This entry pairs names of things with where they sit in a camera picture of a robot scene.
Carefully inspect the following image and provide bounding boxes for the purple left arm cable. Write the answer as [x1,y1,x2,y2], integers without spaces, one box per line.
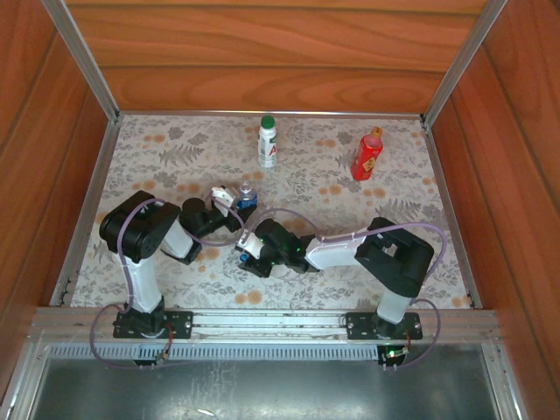
[88,196,246,372]

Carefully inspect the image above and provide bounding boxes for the red bottle with orange cap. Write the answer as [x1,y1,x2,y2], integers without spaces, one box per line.
[349,126,385,183]

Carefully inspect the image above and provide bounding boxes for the aluminium corner post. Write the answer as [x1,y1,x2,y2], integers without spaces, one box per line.
[419,0,508,126]
[41,0,122,126]

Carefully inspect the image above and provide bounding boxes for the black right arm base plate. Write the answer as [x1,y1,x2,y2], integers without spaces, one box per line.
[344,311,424,341]

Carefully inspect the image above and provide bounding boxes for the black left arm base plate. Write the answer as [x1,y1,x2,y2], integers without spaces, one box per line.
[112,310,194,340]

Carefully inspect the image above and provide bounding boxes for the small circuit board green light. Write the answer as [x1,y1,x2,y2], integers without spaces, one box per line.
[381,345,410,364]

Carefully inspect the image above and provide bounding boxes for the grey metal sheet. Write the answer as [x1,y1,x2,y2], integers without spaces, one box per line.
[25,358,504,420]

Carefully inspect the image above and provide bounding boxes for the floral tablecloth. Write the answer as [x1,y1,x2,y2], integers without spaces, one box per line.
[72,114,476,310]

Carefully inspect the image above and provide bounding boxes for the small clear bottle blue label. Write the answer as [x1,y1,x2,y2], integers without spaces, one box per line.
[237,179,259,211]

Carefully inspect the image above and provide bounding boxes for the grey slotted cable duct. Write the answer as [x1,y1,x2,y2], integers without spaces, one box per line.
[43,343,382,362]

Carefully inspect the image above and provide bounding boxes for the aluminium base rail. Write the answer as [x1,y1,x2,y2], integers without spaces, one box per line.
[28,305,502,345]

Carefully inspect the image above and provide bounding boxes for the white bottle with green cap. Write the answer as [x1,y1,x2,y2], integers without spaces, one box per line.
[257,115,280,169]

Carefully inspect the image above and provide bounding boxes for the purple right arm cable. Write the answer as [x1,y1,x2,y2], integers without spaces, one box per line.
[238,207,450,371]

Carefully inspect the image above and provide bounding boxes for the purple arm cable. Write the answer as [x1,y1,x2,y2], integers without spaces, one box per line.
[238,207,450,371]
[88,196,246,372]

